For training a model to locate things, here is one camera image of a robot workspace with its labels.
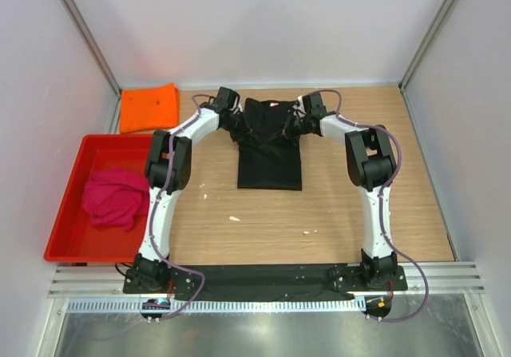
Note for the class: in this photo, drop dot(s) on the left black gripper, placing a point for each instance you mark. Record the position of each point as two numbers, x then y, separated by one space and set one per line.
246 130

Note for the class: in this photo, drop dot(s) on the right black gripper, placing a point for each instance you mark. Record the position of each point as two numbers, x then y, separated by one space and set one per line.
288 126

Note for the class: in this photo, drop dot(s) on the black t shirt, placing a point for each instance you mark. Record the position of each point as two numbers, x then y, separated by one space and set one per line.
267 158

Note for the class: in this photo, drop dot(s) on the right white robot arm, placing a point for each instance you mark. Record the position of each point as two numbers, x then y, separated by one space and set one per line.
372 166

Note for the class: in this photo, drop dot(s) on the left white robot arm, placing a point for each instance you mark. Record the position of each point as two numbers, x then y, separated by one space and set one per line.
168 170

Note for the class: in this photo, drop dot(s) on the folded orange t shirt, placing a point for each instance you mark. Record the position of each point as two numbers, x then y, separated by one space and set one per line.
149 108

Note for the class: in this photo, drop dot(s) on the crumpled pink t shirt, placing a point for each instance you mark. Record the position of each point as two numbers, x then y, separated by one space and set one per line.
115 198

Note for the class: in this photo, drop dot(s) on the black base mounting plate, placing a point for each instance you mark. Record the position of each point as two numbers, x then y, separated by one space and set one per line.
236 278

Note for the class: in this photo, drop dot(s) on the red plastic bin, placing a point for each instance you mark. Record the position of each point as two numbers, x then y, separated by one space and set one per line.
73 239

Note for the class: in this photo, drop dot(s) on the slotted white cable duct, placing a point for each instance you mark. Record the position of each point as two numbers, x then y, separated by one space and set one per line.
162 306

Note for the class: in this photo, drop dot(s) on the left aluminium corner post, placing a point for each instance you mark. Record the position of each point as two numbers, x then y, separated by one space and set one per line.
83 29

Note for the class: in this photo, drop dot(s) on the aluminium corner post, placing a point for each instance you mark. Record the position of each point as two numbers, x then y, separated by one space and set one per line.
83 29
435 27

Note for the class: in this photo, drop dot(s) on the right aluminium corner post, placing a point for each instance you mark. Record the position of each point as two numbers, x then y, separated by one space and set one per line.
435 27

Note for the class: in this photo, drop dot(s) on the aluminium rail profile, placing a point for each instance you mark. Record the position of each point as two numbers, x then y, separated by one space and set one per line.
105 281

